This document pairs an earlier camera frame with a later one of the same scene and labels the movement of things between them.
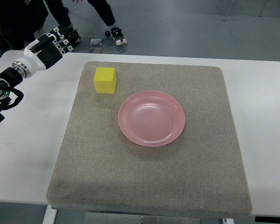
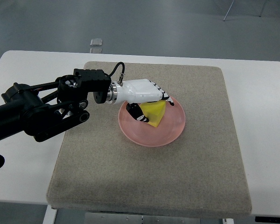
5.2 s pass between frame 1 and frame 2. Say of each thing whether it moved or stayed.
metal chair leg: stayed
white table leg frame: stayed
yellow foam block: moved
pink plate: stayed
